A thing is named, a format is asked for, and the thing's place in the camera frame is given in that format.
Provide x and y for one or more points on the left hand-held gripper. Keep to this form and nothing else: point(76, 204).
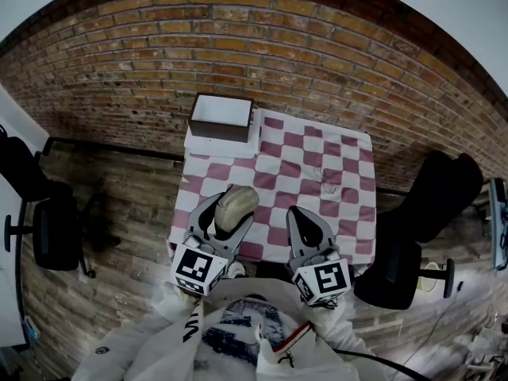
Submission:
point(196, 266)

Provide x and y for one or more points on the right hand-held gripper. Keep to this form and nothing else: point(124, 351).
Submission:
point(321, 278)

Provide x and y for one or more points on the person's left forearm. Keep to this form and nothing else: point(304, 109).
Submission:
point(178, 304)

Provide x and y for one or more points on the person's right forearm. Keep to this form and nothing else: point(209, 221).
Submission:
point(337, 324)

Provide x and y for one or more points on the person's left white shoe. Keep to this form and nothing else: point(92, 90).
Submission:
point(237, 270)

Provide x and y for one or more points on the pink white checkered tablecloth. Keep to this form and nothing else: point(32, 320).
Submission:
point(301, 181)

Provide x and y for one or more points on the person's black trousers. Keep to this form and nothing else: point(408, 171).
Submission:
point(270, 270)

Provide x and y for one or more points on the flat white box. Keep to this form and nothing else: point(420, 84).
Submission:
point(222, 149)

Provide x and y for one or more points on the brown box white inside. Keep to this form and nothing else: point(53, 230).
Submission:
point(220, 127)

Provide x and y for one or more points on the white tape roll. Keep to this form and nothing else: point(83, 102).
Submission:
point(430, 278)

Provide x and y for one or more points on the black office chair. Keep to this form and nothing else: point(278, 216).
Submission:
point(436, 201)
point(55, 232)

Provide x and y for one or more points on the grey desk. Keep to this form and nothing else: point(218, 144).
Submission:
point(499, 220)

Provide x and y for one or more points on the white desk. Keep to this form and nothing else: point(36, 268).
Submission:
point(12, 232)

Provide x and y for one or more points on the small teal packet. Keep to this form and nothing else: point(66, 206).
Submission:
point(31, 328)

